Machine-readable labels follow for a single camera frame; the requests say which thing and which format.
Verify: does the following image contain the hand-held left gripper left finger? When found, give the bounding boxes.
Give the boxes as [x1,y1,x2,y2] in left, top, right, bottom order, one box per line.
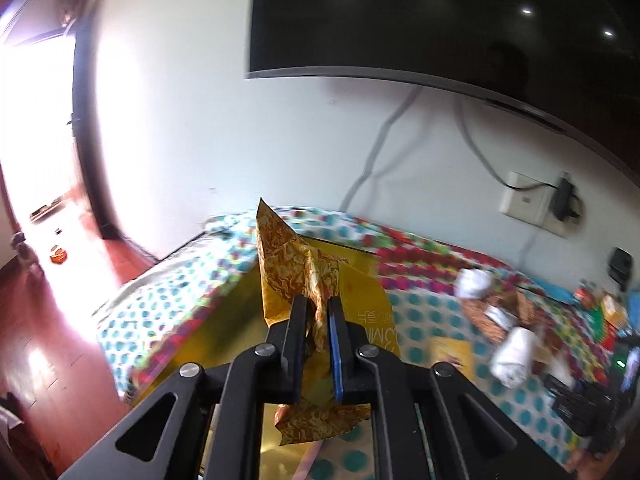
[57,294,311,480]

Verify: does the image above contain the polka dot tablecloth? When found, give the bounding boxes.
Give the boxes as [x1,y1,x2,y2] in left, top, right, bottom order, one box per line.
[92,205,640,480]

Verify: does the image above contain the yellow tin box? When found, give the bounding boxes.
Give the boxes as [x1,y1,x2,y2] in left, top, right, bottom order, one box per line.
[127,237,403,480]

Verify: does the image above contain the yellow patterned snack packet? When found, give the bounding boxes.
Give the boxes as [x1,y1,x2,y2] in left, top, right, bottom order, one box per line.
[255,199,373,446]

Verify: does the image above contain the colourful snack packet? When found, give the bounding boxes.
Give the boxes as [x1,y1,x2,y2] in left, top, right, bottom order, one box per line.
[575,285,616,348]

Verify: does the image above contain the small yellow packet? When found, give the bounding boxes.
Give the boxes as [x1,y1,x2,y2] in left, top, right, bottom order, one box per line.
[429,336,473,376]

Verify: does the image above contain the yellow orange small box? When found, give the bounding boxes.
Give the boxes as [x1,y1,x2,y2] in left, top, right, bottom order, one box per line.
[600,294,628,326]

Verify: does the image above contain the black television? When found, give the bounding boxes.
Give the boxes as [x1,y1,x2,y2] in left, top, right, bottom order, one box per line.
[244,0,640,181]

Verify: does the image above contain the black power adapter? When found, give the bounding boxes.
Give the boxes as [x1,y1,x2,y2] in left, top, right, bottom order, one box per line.
[550,171,583,223]

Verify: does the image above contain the white cable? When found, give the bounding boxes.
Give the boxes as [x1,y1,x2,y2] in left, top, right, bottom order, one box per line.
[517,222,543,266]

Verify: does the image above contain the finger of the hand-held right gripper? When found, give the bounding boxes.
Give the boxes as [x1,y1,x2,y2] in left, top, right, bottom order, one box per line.
[544,375,601,436]

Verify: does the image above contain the dark door frame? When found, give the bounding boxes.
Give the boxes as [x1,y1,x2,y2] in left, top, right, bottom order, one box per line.
[67,25,161,261]

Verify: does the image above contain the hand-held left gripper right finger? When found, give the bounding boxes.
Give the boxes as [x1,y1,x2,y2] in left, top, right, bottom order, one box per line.
[326,297,571,480]

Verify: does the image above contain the small dog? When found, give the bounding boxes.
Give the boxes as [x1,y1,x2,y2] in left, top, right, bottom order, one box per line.
[12,232,36,266]

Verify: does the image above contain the white wall socket plate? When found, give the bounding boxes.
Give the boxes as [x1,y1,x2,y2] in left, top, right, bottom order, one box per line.
[500,170,571,238]

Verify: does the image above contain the black power cable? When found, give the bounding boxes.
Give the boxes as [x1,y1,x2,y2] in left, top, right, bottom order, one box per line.
[455,96,558,192]

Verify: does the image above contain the small black device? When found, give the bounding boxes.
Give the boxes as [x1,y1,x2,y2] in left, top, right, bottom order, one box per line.
[607,247,635,291]

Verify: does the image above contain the grey cable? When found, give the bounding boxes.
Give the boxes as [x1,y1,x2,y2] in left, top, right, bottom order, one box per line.
[342,85,423,213]

